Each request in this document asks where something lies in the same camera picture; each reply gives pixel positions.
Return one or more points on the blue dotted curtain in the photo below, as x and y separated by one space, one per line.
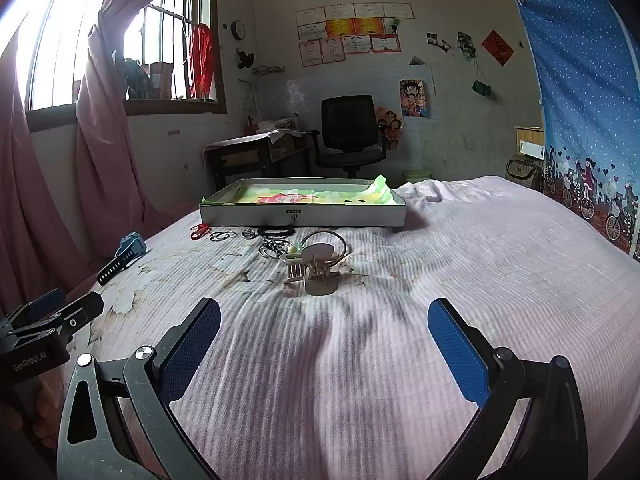
585 110

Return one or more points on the green plastic stool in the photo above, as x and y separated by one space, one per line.
417 175

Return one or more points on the white wall paper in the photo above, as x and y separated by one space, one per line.
420 71

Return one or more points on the barred window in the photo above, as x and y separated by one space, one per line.
65 35

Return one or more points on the metal key rings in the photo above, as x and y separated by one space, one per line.
218 236

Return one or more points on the round wall clock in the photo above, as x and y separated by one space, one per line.
238 30

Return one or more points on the red clip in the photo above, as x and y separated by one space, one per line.
200 232

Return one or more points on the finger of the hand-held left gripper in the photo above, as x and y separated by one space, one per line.
47 301
82 310

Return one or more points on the brown paper bag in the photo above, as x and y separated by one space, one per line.
160 80

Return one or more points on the red diamond wall paper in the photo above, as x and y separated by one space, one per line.
497 48

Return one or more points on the thin brown hoop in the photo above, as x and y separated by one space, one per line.
320 232

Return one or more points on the blue smartwatch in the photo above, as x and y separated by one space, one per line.
127 250

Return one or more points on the wooden cabinet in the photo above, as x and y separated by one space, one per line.
527 134

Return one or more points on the green bead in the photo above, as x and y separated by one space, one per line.
293 249

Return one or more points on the green hanging pouch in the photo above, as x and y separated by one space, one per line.
482 88

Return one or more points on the cartoon wall poster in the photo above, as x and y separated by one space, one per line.
414 98

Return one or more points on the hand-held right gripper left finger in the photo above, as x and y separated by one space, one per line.
192 345

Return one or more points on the white cardboard box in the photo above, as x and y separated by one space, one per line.
325 217

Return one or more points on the colourful lining paper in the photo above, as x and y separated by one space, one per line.
280 197

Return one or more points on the group of wall certificates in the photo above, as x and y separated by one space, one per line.
350 30

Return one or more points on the white long box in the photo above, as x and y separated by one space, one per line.
532 149

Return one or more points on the small wall photo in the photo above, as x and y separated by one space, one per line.
432 39
465 39
444 45
469 54

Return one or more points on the cream hair claw clip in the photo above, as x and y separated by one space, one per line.
320 280

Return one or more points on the pink curtain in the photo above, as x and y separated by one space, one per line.
110 150
30 185

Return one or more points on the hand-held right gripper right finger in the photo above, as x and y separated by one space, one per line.
457 355

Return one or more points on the dark wooden desk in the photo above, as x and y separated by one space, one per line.
240 152

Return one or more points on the black office chair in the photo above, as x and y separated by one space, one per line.
347 120

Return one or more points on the papers on desk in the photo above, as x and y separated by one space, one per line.
272 131

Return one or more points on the red hanging cloth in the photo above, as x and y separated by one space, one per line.
202 60

